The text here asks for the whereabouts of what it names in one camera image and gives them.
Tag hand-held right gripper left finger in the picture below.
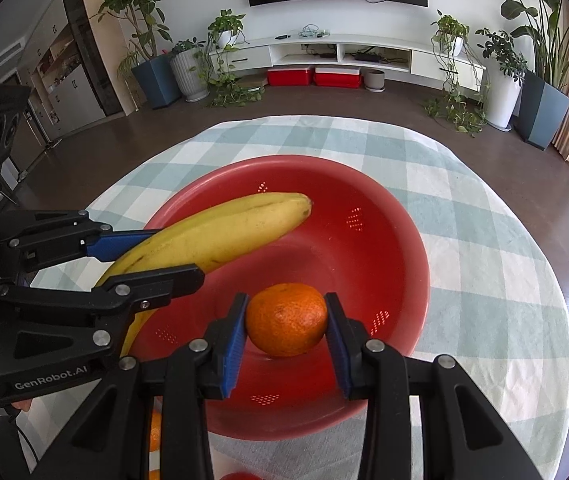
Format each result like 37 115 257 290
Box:
29 292 250 480

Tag empty beige flower pot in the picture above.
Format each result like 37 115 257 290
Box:
364 69 387 93

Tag potted tree in blue pot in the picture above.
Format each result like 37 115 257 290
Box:
95 0 181 110

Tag wooden wall cabinet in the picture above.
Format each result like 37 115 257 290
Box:
17 0 128 141

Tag red storage box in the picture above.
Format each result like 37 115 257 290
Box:
313 66 362 87
267 67 313 87

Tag plant in white ribbed pot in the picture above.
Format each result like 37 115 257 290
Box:
167 39 210 102

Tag large-leaf plant in blue pot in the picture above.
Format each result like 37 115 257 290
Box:
479 0 569 151

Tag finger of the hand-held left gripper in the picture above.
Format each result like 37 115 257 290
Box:
0 210 162 273
0 263 206 361

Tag plant in tall white pot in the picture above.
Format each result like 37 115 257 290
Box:
475 27 529 132

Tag white television cabinet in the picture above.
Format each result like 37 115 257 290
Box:
232 34 487 92

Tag green checkered tablecloth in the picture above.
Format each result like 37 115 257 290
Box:
14 115 569 480

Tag yellow banana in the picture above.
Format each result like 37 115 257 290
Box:
93 192 313 358

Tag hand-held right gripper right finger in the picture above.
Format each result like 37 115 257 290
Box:
324 291 545 480

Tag trailing pothos in white pot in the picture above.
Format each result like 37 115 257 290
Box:
421 10 490 136
199 9 265 108

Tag red colander bowl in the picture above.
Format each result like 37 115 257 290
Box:
134 155 431 442

